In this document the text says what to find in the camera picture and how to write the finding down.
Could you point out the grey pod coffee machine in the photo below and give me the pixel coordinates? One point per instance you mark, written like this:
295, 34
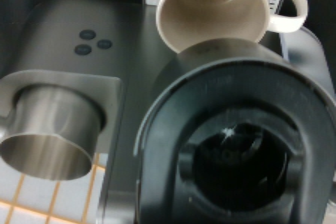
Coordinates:
220, 125

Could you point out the stainless steel milk frother jug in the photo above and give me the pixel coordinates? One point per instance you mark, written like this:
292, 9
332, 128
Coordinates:
52, 135

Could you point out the white ceramic coffee mug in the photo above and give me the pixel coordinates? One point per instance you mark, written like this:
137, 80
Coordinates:
191, 21

